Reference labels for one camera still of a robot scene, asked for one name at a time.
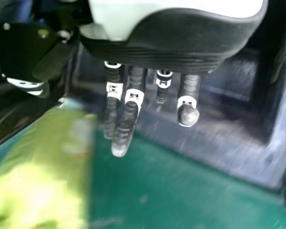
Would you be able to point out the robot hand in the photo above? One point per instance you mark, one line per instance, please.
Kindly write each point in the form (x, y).
(171, 40)

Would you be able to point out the yellow-green biscuit packet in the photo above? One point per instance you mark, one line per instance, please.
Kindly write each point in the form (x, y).
(35, 167)

